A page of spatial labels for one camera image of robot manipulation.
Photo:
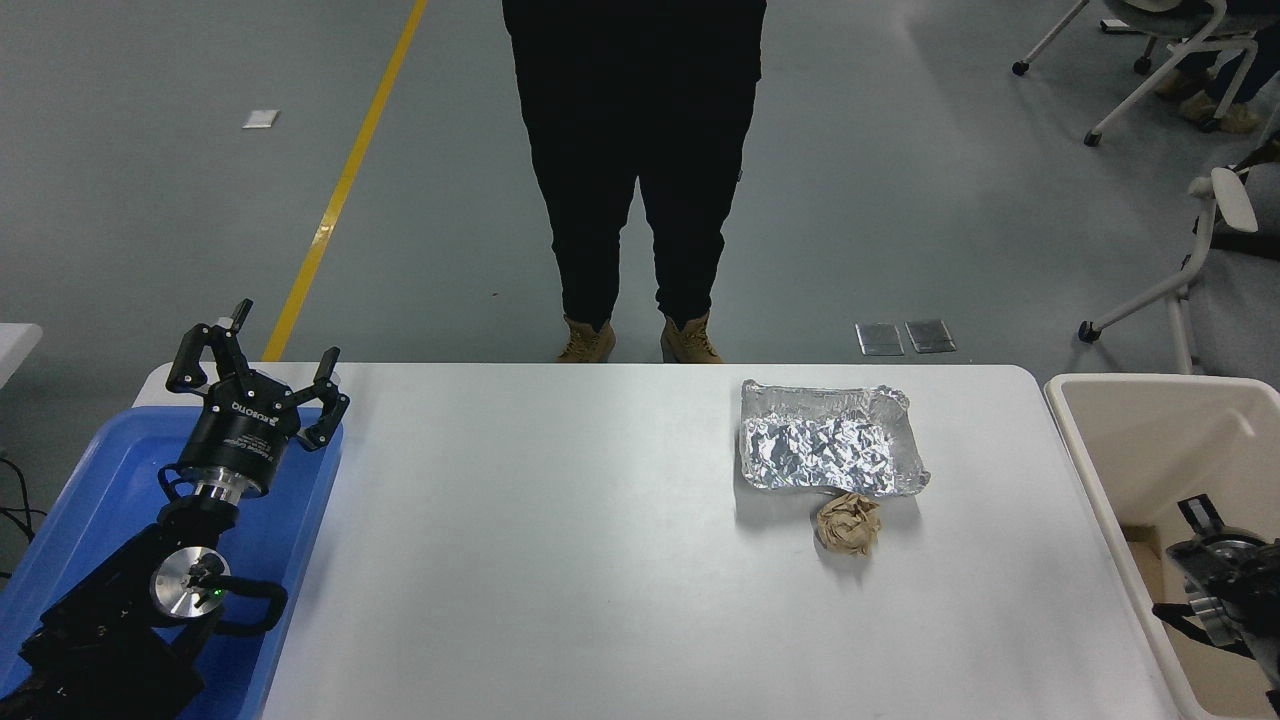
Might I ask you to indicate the foil tray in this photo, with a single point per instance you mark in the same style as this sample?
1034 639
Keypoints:
830 445

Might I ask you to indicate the large pale bin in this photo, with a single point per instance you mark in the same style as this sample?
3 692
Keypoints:
1160 440

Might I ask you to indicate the crumpled tan paper ball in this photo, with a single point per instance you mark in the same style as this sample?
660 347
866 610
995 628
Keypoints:
850 525

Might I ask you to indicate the white wheeled office chair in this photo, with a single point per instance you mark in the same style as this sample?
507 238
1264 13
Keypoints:
1150 88

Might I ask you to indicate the metal floor plate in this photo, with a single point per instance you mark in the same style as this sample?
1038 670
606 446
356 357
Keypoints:
880 339
931 336

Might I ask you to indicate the small white side table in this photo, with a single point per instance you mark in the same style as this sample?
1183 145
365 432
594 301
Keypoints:
15 350

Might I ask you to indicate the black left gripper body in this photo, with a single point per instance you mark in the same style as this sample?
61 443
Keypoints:
240 435

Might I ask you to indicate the blue plastic tray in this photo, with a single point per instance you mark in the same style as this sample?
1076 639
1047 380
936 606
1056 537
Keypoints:
110 460

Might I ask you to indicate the white chair with armrest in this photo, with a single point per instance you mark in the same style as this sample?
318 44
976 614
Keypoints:
1140 300

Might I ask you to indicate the person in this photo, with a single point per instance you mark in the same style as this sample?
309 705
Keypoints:
635 130
1235 90

